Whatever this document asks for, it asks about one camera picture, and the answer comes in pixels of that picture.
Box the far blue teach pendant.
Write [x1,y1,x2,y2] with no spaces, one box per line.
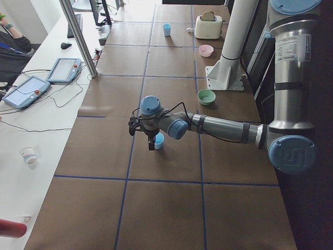
[46,58,82,84]

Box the far light blue cup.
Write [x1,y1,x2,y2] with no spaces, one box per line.
[163,23,171,36]

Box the cream toaster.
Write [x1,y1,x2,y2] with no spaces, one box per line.
[194,15,223,39]

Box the blue teach pendant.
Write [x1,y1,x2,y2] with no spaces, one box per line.
[46,58,82,84]
[2,76,50,109]

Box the white pillar with base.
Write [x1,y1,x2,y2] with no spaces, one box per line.
[206,0,259,91]

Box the seated person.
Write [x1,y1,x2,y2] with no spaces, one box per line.
[1,14,34,91]

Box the near blue teach pendant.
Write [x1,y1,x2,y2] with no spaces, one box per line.
[2,76,50,109]

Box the black computer mouse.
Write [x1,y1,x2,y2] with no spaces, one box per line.
[60,42,72,50]

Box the crossing blue tape strip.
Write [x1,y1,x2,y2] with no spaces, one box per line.
[53,174,279,187]

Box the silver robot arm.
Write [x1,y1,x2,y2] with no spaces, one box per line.
[129,1,321,174]

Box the red cylinder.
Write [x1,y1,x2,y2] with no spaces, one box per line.
[0,219,27,238]

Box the black monitor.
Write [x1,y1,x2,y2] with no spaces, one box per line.
[89,0,112,27]

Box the black keyboard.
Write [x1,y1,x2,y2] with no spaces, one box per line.
[67,14,83,39]

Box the green bowl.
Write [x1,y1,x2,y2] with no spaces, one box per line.
[197,89,216,106]

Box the white paper cup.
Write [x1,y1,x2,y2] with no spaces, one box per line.
[19,147,37,164]

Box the black pendant cable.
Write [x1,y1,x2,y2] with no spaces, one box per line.
[0,68,92,132]

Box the aluminium frame post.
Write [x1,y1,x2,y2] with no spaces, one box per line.
[59,0,98,79]

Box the toast slice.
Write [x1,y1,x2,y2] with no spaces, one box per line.
[201,11,214,21]

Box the light blue plastic cup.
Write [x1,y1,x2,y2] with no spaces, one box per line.
[155,132,164,150]

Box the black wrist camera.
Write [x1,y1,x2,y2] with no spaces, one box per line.
[128,117,141,136]

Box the pink bowl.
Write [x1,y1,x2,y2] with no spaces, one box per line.
[198,44,214,57]

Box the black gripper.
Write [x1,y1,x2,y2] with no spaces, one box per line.
[145,130,158,151]

